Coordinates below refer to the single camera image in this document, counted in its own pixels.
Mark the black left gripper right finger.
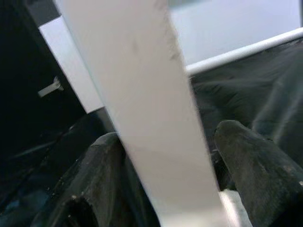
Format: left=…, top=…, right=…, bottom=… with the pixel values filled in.
left=214, top=120, right=303, bottom=227

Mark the white plastic table top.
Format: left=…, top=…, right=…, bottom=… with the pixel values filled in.
left=53, top=0, right=249, bottom=227

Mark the white plastic table leg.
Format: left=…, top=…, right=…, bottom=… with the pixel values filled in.
left=185, top=27, right=303, bottom=74

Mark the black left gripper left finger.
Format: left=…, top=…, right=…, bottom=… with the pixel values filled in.
left=30, top=131, right=130, bottom=227

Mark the black cloth cover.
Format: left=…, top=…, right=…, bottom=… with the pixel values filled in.
left=0, top=39, right=303, bottom=227

